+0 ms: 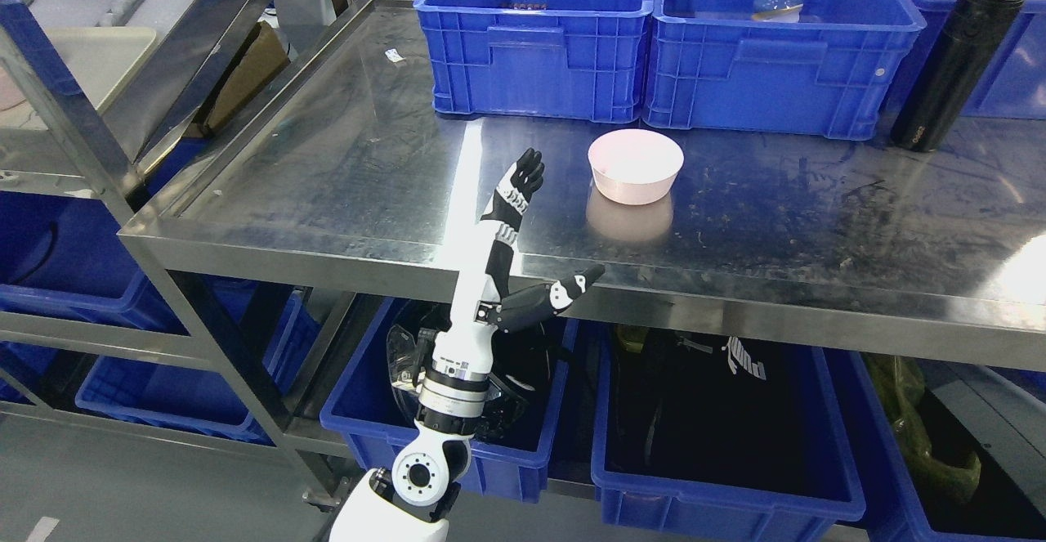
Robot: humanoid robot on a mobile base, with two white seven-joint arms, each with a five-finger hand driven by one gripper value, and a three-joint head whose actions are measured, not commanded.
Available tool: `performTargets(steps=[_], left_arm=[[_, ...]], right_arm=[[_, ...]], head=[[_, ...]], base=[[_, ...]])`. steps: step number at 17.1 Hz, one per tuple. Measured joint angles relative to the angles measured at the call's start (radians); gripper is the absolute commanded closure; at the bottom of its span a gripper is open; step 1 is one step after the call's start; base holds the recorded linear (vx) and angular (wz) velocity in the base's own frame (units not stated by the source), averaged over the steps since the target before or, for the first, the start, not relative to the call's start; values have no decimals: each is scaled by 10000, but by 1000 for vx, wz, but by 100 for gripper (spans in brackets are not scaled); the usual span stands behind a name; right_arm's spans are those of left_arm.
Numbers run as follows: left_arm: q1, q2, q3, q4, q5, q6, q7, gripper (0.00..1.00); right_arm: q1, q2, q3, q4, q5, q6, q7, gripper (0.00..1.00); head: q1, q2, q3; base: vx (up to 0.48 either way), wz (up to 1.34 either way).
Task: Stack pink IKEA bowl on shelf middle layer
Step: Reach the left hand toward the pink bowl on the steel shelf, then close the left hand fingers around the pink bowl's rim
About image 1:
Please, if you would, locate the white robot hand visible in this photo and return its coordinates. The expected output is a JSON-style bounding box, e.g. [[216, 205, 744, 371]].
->
[[449, 148, 606, 338]]

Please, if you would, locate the blue bin shelf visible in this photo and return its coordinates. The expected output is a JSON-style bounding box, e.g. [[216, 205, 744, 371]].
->
[[74, 291, 320, 446], [1, 191, 186, 336]]

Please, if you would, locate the blue crate top middle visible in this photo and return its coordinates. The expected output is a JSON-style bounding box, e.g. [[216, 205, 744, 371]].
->
[[641, 0, 927, 141]]

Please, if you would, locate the blue bin bottom shelf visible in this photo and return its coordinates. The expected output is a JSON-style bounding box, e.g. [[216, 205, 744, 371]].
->
[[74, 291, 320, 446]]

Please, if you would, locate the cardboard box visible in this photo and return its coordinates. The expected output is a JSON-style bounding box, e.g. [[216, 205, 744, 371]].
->
[[183, 21, 290, 139]]

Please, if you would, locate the blue crate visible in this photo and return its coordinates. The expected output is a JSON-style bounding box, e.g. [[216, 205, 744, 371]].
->
[[641, 0, 927, 141], [883, 0, 1045, 119], [413, 0, 654, 123]]

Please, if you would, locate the black bag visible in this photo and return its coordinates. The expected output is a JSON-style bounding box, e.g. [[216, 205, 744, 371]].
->
[[606, 329, 806, 490]]

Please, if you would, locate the blue bin lower shelf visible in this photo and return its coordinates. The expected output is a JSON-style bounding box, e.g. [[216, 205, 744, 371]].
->
[[1, 191, 186, 336]]

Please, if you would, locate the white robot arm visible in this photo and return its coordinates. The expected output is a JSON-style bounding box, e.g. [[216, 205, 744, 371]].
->
[[326, 148, 605, 541]]

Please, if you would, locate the steel work table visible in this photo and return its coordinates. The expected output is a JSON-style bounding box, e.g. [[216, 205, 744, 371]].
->
[[118, 0, 1046, 542]]

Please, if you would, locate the blue bin with helmet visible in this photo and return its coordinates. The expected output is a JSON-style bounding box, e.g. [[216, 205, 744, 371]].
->
[[320, 298, 570, 504]]

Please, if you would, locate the blue crate top left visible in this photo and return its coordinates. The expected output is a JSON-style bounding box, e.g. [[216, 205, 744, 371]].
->
[[413, 0, 654, 123]]

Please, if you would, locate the black helmet in bag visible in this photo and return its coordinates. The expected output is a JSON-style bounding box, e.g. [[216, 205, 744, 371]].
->
[[384, 307, 570, 446]]

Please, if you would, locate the blue bin with black bag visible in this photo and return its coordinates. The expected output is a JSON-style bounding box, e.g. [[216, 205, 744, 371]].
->
[[588, 325, 868, 541]]

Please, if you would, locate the pink ikea bowl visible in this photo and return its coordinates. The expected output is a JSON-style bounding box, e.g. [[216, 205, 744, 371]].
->
[[587, 128, 685, 206]]

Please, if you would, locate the black thermos flask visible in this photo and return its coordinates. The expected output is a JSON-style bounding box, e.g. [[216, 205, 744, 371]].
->
[[889, 0, 1025, 152]]

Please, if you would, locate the blue bin with green bag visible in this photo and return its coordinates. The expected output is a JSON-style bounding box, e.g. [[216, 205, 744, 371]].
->
[[826, 349, 1044, 541]]

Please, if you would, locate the green plastic bag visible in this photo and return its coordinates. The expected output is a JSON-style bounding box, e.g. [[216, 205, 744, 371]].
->
[[860, 353, 982, 506]]

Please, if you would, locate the blue crate top right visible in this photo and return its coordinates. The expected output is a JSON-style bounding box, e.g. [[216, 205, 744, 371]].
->
[[883, 0, 1045, 119]]

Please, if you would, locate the steel shelf rack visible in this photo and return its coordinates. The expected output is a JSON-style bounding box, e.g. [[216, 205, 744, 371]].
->
[[2, 0, 351, 511]]

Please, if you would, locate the white tray on shelf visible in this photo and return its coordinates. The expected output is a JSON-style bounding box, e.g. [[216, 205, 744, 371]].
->
[[1, 25, 159, 131]]

